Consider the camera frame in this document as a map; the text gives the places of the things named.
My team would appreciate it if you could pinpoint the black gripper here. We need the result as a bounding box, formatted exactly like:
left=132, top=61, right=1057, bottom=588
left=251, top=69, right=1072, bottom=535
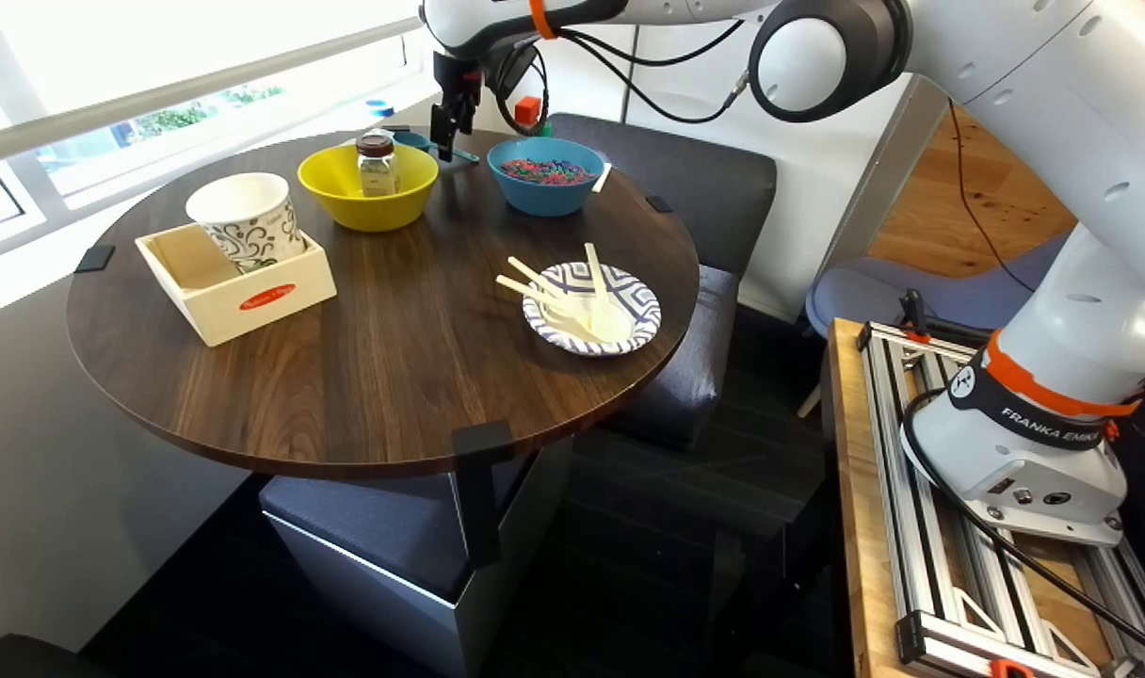
left=430, top=35, right=538, bottom=163

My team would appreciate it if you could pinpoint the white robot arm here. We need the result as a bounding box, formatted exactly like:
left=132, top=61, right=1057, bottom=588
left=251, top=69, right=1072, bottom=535
left=423, top=0, right=1145, bottom=548

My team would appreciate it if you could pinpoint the blue bowl with beads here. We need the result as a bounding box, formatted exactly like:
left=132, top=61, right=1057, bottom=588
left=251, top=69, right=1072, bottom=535
left=484, top=137, right=606, bottom=217

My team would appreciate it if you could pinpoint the yellow bowl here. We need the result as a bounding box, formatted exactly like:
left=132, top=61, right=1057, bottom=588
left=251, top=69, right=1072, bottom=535
left=299, top=142, right=435, bottom=233

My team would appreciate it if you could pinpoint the red block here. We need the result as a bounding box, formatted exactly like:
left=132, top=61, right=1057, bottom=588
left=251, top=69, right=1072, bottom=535
left=511, top=96, right=541, bottom=128

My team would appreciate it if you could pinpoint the small glass jar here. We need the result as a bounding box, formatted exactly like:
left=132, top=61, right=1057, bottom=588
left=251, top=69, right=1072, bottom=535
left=352, top=137, right=396, bottom=196

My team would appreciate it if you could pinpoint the wooden chopstick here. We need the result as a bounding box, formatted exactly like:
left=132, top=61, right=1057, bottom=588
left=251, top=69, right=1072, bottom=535
left=497, top=256, right=590, bottom=334

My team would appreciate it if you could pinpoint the round dark wooden table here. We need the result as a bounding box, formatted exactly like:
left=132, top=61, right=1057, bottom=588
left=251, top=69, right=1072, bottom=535
left=67, top=140, right=695, bottom=477

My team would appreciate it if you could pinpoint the patterned paper cup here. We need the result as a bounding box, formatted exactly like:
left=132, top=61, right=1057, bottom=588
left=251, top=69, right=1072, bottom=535
left=184, top=172, right=310, bottom=270

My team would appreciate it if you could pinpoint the patterned paper plate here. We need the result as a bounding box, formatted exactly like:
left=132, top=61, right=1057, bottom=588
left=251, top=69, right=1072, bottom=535
left=518, top=259, right=664, bottom=358

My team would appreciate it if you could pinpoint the wooden fork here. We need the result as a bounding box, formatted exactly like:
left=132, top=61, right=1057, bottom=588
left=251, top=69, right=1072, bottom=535
left=585, top=244, right=631, bottom=343

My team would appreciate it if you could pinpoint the dark grey sofa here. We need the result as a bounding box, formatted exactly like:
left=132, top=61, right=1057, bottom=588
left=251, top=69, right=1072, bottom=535
left=551, top=112, right=776, bottom=452

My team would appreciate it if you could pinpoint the white wooden box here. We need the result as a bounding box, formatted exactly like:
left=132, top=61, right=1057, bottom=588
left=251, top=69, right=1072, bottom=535
left=137, top=228, right=334, bottom=347

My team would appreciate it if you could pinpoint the window blind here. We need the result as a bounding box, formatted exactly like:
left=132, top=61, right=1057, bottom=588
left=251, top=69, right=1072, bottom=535
left=0, top=0, right=423, bottom=157

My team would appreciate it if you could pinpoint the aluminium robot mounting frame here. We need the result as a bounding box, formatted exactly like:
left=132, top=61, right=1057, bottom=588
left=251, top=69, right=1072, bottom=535
left=827, top=319, right=1145, bottom=678

